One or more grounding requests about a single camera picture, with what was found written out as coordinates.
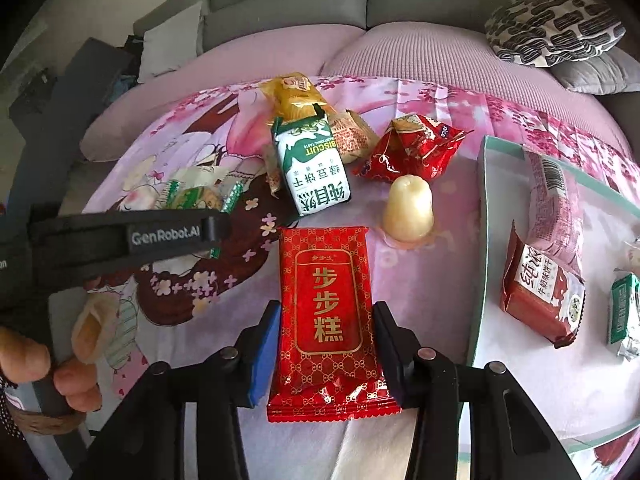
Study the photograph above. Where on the cream jelly cup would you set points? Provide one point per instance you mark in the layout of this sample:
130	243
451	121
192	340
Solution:
408	216

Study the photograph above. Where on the pink sofa seat cover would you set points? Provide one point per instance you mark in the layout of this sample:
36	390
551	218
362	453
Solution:
441	54

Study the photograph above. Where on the person's left hand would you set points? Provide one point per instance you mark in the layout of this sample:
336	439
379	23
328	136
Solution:
24	360

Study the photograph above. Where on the white green walnut cake packet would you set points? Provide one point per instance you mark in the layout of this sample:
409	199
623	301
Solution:
623	315

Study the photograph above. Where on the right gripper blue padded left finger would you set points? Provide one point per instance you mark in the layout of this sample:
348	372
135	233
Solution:
232	378

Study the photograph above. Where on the pink cherry blossom cloth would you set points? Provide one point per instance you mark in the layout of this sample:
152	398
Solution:
184	309

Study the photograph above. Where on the white crumpled snack packet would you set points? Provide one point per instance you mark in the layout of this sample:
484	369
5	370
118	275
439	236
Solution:
200	174

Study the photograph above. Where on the green clear cracker packet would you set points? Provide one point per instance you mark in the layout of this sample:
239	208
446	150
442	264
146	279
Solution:
200	193

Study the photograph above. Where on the red white milk biscuit packet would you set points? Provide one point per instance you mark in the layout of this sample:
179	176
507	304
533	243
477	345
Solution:
541	293

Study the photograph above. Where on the tan orange-print snack packet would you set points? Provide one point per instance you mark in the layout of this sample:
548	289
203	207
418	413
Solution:
353	136

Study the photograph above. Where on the light grey small pillow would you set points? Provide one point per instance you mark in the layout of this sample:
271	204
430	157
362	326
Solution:
172	44

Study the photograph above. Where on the clear pastry packet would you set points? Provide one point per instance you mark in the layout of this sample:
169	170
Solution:
633	256

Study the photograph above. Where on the pink barcode snack packet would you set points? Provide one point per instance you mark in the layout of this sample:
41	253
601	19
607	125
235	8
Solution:
556	221

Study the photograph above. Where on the red gold cake packet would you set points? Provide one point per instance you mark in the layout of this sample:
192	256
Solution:
327	369

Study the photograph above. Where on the green white biscuit packet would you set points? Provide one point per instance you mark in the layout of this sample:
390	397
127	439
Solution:
310	162

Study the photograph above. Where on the teal white shallow box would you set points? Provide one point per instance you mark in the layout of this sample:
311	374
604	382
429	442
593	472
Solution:
587	394

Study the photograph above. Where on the red triangular snack bag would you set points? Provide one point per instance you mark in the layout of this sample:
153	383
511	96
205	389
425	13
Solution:
412	145

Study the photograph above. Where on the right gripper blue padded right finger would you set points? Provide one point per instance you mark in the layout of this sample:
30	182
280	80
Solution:
421	378

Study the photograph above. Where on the black white patterned pillow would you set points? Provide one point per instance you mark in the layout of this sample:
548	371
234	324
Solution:
545	33

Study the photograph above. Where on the yellow snack packet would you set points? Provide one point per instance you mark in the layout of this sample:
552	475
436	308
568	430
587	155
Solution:
293	97

